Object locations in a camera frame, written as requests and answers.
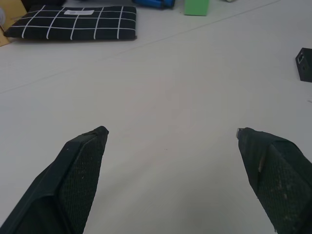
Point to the blue plastic object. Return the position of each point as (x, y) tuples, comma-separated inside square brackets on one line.
[(153, 3)]

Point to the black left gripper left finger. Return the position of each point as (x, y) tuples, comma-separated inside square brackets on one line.
[(73, 180)]

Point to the green box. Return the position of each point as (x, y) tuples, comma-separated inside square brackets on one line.
[(196, 7)]

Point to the black white-grid fabric pouch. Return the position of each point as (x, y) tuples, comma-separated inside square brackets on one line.
[(73, 23)]

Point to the small black box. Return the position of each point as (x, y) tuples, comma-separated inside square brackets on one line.
[(304, 65)]

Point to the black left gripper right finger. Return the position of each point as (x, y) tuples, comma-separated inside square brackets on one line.
[(280, 180)]

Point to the brown cardboard box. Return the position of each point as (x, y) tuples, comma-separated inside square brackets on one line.
[(8, 17)]

